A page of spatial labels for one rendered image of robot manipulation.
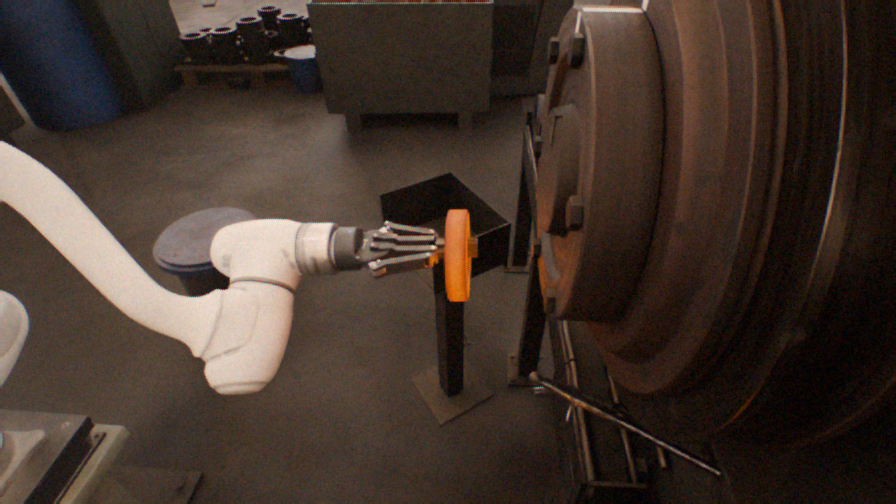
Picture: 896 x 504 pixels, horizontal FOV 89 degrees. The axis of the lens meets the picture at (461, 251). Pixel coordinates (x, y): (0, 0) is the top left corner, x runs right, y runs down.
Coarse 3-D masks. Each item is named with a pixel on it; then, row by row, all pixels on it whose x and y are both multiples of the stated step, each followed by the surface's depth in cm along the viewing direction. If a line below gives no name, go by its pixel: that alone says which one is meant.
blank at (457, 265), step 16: (448, 224) 72; (464, 224) 72; (448, 240) 71; (464, 240) 71; (448, 256) 70; (464, 256) 70; (448, 272) 71; (464, 272) 71; (448, 288) 72; (464, 288) 72
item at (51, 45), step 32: (0, 0) 246; (32, 0) 253; (64, 0) 266; (0, 32) 255; (32, 32) 259; (64, 32) 269; (0, 64) 268; (32, 64) 267; (64, 64) 275; (96, 64) 289; (32, 96) 279; (64, 96) 282; (96, 96) 293; (64, 128) 293
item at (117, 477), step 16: (112, 480) 110; (128, 480) 128; (144, 480) 128; (160, 480) 128; (176, 480) 128; (192, 480) 128; (96, 496) 106; (112, 496) 110; (128, 496) 116; (144, 496) 125; (160, 496) 125; (176, 496) 125; (192, 496) 126
